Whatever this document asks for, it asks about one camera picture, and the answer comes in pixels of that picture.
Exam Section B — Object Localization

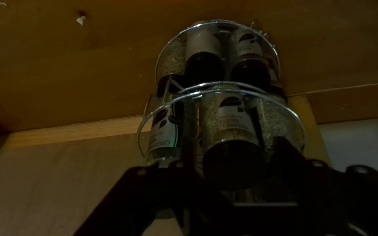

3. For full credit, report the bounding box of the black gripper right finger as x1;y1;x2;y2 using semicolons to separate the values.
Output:
275;137;378;236

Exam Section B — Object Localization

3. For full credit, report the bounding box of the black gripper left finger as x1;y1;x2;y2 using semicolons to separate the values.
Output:
72;159;199;236

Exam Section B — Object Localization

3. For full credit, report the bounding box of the spice jar with black cap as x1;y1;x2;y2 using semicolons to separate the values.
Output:
148;104;183;162
229;28;278;90
197;91;271;198
258;97;306;153
183;25;225;84

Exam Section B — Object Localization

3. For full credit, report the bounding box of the tall upright wooden board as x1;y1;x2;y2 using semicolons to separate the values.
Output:
0;96;330;236

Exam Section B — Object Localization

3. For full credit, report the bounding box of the wooden pine dresser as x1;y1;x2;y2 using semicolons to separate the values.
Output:
0;0;378;137

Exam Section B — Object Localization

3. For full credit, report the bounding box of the round metal wire spice rack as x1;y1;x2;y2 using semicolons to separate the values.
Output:
136;17;307;168

